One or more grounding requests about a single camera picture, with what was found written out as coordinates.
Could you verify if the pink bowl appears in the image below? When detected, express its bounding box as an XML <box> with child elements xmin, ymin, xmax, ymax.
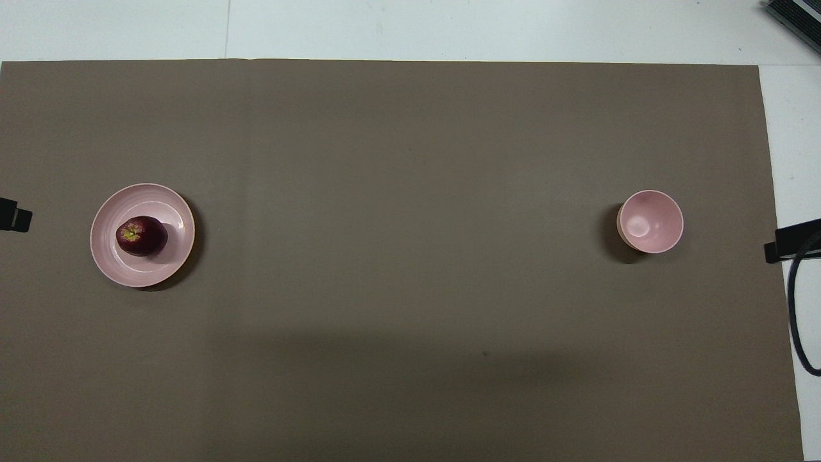
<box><xmin>616</xmin><ymin>190</ymin><xmax>684</xmax><ymax>254</ymax></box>

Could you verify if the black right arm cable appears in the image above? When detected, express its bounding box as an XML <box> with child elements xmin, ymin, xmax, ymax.
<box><xmin>787</xmin><ymin>230</ymin><xmax>821</xmax><ymax>377</ymax></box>

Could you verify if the dark red apple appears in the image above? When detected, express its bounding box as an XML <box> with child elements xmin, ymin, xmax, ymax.
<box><xmin>115</xmin><ymin>216</ymin><xmax>169</xmax><ymax>258</ymax></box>

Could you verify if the pink plate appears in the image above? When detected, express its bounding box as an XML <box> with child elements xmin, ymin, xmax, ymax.
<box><xmin>90</xmin><ymin>183</ymin><xmax>196</xmax><ymax>288</ymax></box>

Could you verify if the brown table mat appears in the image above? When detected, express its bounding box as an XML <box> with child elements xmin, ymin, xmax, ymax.
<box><xmin>0</xmin><ymin>59</ymin><xmax>805</xmax><ymax>462</ymax></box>

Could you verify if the dark ribbed device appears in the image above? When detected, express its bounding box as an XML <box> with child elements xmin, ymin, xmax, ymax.
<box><xmin>761</xmin><ymin>0</ymin><xmax>821</xmax><ymax>56</ymax></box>

